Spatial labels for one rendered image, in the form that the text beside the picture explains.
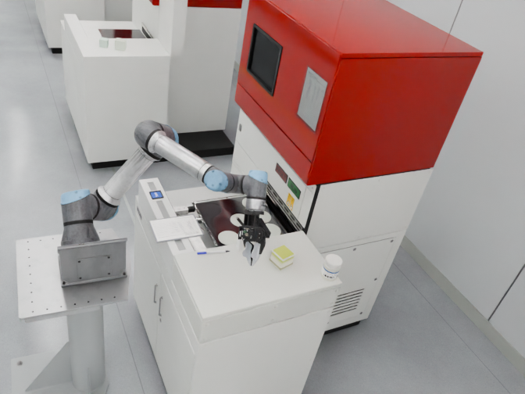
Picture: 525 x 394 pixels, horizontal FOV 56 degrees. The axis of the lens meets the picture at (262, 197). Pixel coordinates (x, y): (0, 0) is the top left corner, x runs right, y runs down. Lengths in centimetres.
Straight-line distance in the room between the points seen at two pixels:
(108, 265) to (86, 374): 75
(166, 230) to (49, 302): 53
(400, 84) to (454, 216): 169
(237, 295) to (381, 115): 95
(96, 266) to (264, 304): 69
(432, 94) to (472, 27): 125
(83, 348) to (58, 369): 27
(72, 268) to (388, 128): 143
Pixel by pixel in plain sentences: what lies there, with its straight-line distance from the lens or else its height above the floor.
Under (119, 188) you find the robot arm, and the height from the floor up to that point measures 111.
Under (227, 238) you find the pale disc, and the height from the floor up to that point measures 90.
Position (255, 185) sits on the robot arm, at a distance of 187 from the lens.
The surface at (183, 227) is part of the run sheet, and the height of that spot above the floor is 97.
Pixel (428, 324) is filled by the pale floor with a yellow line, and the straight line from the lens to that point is 356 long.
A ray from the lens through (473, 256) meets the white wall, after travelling 361.
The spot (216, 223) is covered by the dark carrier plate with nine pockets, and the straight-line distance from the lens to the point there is 235.
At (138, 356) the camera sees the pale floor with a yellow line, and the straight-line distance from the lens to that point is 295.
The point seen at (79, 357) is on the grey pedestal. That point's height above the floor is 29.
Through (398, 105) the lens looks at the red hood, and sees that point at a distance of 219.
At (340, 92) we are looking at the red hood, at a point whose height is 166.
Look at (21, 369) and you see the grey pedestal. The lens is 296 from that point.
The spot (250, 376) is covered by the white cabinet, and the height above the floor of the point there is 47.
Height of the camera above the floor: 240
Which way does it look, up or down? 36 degrees down
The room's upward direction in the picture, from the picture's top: 12 degrees clockwise
